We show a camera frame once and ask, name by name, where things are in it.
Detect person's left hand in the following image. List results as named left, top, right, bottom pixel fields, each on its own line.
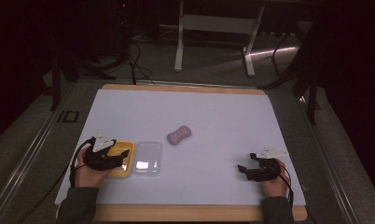
left=74, top=148, right=113, bottom=189

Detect clear plastic lid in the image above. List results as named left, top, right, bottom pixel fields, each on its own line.
left=132, top=141, right=163, bottom=177

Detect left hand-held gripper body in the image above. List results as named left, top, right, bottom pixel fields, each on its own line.
left=82, top=131, right=125, bottom=172

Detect white metal stand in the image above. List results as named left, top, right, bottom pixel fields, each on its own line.
left=174, top=0, right=267, bottom=78

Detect metal floor rail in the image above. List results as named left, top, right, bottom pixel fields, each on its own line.
left=0, top=83, right=76, bottom=224
left=299, top=92, right=362, bottom=224

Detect black floor cables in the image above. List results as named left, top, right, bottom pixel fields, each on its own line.
left=113, top=18, right=157, bottom=86

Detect pink soap bar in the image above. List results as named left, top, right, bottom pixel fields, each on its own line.
left=166, top=124, right=192, bottom=147

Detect person's right hand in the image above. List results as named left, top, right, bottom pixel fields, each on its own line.
left=262, top=159, right=291, bottom=198

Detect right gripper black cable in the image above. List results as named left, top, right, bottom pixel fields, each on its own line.
left=269, top=161, right=296, bottom=208

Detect black metal stand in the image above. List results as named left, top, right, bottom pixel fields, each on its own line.
left=258, top=21, right=323, bottom=126

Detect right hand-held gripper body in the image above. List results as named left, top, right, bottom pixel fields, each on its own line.
left=246, top=147, right=290, bottom=182

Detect white table mat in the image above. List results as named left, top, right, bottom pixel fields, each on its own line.
left=53, top=88, right=308, bottom=207

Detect yellow soap tray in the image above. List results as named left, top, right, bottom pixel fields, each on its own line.
left=107, top=140, right=137, bottom=179

